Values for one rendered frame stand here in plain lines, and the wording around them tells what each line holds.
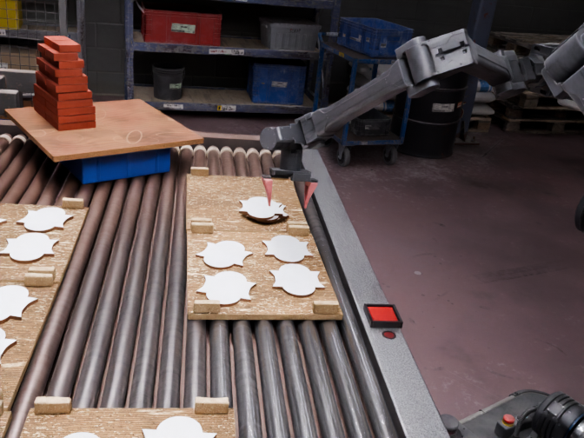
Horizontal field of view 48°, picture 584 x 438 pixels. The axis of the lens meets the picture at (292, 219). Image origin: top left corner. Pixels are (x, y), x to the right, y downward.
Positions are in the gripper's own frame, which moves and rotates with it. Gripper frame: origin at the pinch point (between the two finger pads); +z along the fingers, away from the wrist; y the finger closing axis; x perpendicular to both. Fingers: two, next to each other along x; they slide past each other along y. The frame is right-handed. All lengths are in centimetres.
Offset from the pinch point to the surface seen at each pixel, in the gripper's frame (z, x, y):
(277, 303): 19.0, -26.8, -5.8
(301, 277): 15.4, -17.0, 1.7
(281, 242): 10.7, 1.3, -0.6
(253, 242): 11.5, 2.3, -8.0
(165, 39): -69, 416, -33
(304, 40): -81, 429, 90
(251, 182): 0.6, 43.6, -3.8
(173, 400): 29, -55, -29
